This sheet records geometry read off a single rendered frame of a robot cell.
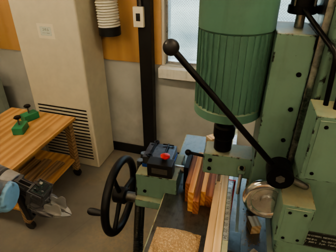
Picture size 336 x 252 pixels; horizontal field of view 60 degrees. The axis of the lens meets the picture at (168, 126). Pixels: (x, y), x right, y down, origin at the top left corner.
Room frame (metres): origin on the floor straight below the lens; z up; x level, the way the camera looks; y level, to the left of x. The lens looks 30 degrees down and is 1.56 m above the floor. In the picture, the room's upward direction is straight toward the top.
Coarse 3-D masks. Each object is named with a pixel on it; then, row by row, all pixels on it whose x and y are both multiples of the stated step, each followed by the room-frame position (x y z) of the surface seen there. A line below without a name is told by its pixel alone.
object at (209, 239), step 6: (216, 174) 0.74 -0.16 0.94; (216, 180) 0.71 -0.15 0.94; (216, 192) 0.66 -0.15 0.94; (216, 198) 0.63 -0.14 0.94; (216, 204) 0.61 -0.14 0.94; (210, 210) 0.58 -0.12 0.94; (216, 210) 0.58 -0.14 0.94; (210, 216) 0.56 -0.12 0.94; (216, 216) 0.56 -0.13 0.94; (210, 222) 0.54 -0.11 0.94; (210, 228) 0.52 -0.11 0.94; (210, 234) 0.50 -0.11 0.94; (210, 240) 0.49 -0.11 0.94; (204, 246) 0.47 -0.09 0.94; (210, 246) 0.47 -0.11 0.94
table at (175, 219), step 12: (192, 144) 0.97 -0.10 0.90; (204, 144) 0.97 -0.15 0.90; (180, 192) 0.70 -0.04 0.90; (144, 204) 0.69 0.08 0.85; (156, 204) 0.68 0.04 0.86; (168, 204) 0.65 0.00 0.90; (180, 204) 0.65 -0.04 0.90; (156, 216) 0.60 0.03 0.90; (168, 216) 0.60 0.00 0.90; (180, 216) 0.60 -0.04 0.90; (192, 216) 0.60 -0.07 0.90; (204, 216) 0.60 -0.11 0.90; (180, 228) 0.56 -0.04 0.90; (192, 228) 0.56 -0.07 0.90; (204, 228) 0.56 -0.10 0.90; (204, 240) 0.52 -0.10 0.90
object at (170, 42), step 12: (168, 48) 0.58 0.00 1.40; (180, 60) 0.58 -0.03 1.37; (192, 72) 0.58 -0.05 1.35; (204, 84) 0.57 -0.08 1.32; (216, 96) 0.57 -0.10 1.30; (240, 132) 0.55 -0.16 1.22; (252, 144) 0.54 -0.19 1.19; (264, 156) 0.54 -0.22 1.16; (276, 168) 0.51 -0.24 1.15; (288, 168) 0.51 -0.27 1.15; (276, 180) 0.51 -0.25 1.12; (288, 180) 0.50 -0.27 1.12; (300, 180) 0.52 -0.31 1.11
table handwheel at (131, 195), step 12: (120, 168) 0.78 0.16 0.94; (132, 168) 0.89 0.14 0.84; (108, 180) 0.72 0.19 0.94; (132, 180) 0.88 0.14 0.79; (108, 192) 0.69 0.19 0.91; (120, 192) 0.77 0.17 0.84; (132, 192) 0.78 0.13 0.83; (108, 204) 0.67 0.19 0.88; (120, 204) 0.76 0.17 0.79; (132, 204) 0.85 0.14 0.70; (108, 216) 0.66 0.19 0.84; (108, 228) 0.65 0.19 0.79; (120, 228) 0.73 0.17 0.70
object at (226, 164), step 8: (208, 144) 0.72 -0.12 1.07; (232, 144) 0.72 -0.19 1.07; (208, 152) 0.68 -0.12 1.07; (216, 152) 0.68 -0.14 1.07; (224, 152) 0.68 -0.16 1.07; (232, 152) 0.68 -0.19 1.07; (240, 152) 0.68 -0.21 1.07; (248, 152) 0.68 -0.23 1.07; (208, 160) 0.67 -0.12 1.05; (216, 160) 0.67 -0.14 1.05; (224, 160) 0.67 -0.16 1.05; (232, 160) 0.66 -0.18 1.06; (240, 160) 0.65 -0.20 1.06; (248, 160) 0.65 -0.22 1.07; (208, 168) 0.67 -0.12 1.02; (216, 168) 0.67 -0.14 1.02; (224, 168) 0.66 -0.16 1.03; (232, 168) 0.66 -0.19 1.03; (248, 168) 0.65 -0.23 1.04; (248, 176) 0.65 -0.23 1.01
